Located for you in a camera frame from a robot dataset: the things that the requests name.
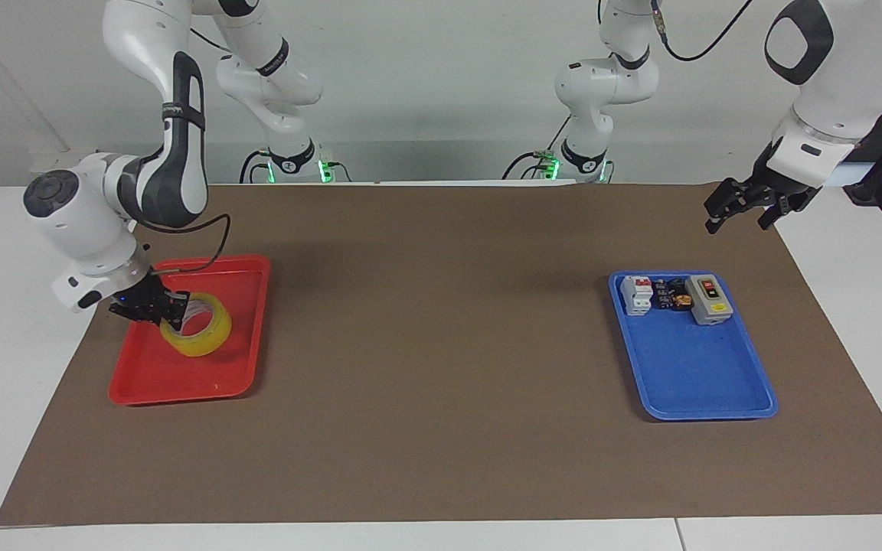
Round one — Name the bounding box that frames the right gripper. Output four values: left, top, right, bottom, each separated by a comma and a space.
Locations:
108, 272, 191, 331

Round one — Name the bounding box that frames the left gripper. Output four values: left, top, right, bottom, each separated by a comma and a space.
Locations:
704, 148, 823, 235

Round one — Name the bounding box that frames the yellow tape roll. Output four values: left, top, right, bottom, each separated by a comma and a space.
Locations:
159, 292, 234, 358

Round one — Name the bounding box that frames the red plastic tray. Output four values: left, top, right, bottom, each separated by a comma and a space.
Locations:
108, 255, 272, 406

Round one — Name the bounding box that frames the dark circuit board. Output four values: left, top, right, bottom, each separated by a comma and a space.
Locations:
651, 277, 695, 313

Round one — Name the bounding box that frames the white circuit breaker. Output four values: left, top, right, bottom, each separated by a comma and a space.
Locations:
620, 275, 655, 317

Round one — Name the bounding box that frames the blue plastic tray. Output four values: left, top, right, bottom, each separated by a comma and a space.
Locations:
608, 270, 779, 422

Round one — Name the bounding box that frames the black cable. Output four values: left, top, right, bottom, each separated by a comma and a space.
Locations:
239, 148, 272, 185
649, 0, 756, 63
501, 115, 573, 181
138, 214, 232, 274

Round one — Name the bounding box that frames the grey push-button switch box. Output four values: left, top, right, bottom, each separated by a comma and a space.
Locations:
684, 273, 734, 326

